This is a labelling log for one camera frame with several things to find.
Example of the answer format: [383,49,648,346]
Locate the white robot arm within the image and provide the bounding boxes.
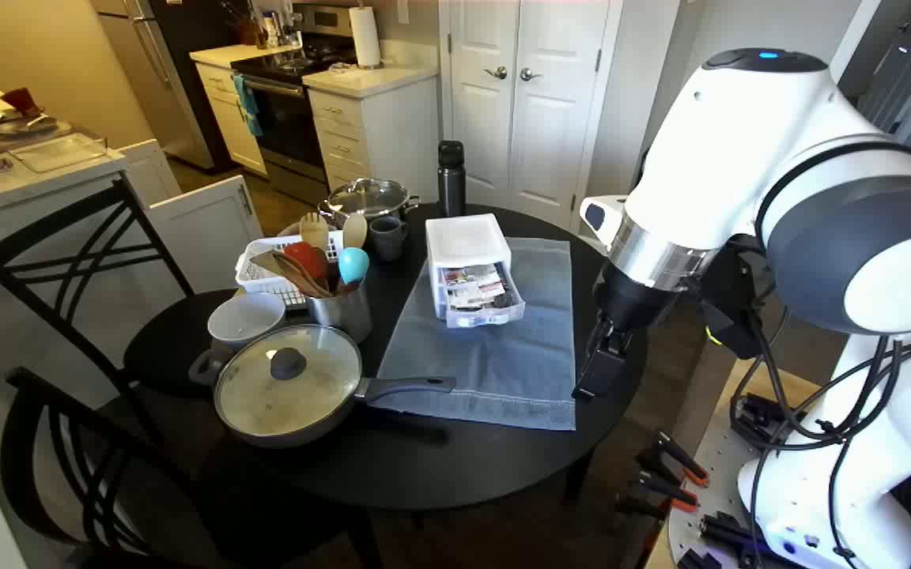
[578,49,911,569]

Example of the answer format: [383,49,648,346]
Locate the dark grey mug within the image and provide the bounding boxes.
[371,220,408,263]

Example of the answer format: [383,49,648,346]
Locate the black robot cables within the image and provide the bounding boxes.
[727,337,908,569]

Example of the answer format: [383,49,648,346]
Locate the white double door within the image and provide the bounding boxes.
[440,0,624,224]

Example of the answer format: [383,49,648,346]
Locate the white ceramic bowl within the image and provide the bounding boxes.
[205,294,285,346]

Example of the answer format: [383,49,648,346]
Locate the paper towel roll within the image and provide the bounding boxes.
[348,6,383,70]

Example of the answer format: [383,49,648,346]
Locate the black front chair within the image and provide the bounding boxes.
[0,367,383,569]

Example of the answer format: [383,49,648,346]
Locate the grey blue cloth placemat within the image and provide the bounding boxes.
[377,238,576,431]

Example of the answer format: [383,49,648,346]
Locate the black orange clamp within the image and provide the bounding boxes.
[636,435,709,486]

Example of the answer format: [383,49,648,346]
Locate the frying pan with glass lid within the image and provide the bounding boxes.
[191,325,454,449]

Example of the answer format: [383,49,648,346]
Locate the white kitchen cabinet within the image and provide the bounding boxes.
[304,68,440,202]

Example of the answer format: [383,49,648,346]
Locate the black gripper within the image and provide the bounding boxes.
[576,267,673,403]

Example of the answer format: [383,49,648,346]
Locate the black kitchen stove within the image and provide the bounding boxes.
[235,3,353,202]

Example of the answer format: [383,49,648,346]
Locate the steel utensil holder cup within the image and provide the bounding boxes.
[308,286,373,342]

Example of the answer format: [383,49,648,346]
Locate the round black table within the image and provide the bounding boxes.
[125,207,644,514]

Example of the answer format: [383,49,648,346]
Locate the white plastic basket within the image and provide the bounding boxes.
[235,235,308,307]

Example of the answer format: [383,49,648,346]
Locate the dark grey water bottle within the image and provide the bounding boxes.
[437,139,464,216]

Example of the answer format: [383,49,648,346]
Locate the pot with glass lid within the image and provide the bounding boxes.
[318,179,418,220]

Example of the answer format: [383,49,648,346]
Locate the black metal chair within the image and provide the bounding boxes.
[0,179,192,397]

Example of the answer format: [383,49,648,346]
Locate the red silicone spoon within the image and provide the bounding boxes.
[285,245,330,286]

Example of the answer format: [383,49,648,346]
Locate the white clear drawer organizer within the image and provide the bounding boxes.
[424,211,513,316]

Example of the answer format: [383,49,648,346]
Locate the blue silicone spatula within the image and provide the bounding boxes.
[339,246,371,286]

